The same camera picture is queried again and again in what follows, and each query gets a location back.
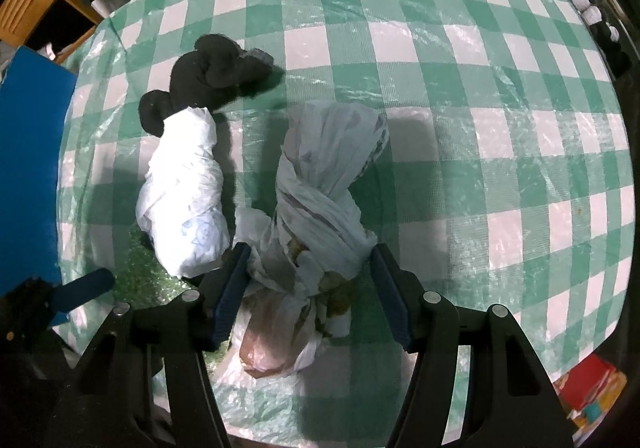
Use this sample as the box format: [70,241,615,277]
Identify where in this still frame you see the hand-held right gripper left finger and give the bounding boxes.
[75,242,253,448]

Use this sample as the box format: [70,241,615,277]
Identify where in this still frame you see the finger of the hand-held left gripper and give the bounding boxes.
[47,268,117,324]

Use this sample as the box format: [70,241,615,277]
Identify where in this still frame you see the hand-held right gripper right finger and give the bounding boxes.
[371,243,576,448]

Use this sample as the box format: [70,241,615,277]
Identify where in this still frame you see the blue-rimmed cardboard box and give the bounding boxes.
[0,46,78,329]

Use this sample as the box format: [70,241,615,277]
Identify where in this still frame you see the knotted white plastic bag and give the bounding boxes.
[235,101,391,379]

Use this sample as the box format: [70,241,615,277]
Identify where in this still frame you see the green bubble wrap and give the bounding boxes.
[117,223,236,364]

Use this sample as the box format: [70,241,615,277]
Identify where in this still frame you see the white wrapped bundle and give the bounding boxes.
[136,107,232,279]

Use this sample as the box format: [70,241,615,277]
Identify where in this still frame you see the green checkered tablecloth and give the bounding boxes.
[52,0,628,439]

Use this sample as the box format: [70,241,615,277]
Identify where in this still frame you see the red and yellow package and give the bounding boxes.
[552,353,628,431]

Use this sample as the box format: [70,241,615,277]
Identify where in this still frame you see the black sock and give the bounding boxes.
[139,34,286,136]

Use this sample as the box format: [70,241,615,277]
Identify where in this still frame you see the wooden louvered cabinet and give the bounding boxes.
[0,0,103,54]

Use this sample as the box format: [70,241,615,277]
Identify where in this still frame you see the rows of shoes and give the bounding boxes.
[570,0,633,79]

